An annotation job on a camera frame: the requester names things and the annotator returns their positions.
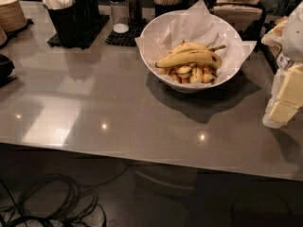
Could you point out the yellow banana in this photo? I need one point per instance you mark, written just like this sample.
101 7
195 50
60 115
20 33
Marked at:
191 46
202 56

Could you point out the black cutlery holder front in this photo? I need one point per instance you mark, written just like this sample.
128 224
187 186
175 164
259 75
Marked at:
64 22

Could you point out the pepper shaker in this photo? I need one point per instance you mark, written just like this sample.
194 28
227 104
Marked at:
135 11

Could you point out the salt shaker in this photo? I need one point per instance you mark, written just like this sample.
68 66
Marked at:
119 16

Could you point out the dark object left edge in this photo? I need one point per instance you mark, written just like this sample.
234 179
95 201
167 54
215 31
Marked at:
6 66

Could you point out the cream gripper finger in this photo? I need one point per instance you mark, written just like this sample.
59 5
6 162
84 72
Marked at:
274 116
295 92

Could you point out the white bowl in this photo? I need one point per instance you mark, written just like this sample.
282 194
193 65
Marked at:
190 53

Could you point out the white paper liner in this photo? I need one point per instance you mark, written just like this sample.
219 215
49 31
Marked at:
195 24

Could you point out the black cutlery holder rear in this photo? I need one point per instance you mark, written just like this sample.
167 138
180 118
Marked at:
86 12

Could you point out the black mat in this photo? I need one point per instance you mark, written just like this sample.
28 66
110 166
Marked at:
128 38
85 38

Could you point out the black cutlery holder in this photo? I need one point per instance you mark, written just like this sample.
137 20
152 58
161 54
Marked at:
86 12
64 22

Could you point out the black mat centre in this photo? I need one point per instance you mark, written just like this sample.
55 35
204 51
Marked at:
128 38

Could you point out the stack of brown bowls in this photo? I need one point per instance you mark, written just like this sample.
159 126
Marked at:
12 17

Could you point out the black mat left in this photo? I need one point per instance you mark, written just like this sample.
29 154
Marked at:
85 38

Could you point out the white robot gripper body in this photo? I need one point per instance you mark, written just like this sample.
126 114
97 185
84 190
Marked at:
294 38

